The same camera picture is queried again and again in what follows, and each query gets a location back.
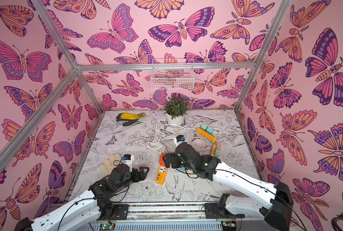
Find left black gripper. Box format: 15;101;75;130
115;166;150;193

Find orange cube socket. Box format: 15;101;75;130
159;153;166;167

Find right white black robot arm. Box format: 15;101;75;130
162;142;294;231

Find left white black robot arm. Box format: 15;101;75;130
14;164;149;231

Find beige cloth glove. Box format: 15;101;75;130
99;153;122;177

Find orange power strip rear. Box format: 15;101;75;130
196;128;217;142

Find small yellow power strip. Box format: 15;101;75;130
211;142;221;158

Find potted green plant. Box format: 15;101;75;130
164;97;188;126

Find yellow black work gloves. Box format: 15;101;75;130
116;113;146;127

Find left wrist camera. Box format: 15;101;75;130
122;154;134;172

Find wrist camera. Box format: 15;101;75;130
122;154;134;172
173;135;186;147

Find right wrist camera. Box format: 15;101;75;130
173;135;186;147

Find white coiled cable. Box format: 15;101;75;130
146;122;198;153

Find pink coiled cable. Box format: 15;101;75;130
190;137;210;153

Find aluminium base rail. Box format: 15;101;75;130
53;202;276;231

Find white wire basket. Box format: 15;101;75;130
149;58;195;90

